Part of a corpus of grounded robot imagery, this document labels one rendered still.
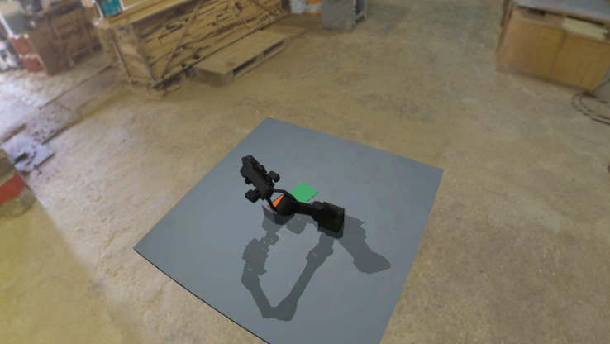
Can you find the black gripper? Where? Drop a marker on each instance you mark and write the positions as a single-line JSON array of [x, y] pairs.
[[254, 196]]

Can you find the orange l-shaped part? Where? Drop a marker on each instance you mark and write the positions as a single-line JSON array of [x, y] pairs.
[[277, 201]]

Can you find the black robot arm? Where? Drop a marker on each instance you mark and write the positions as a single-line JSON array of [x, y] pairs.
[[288, 205]]

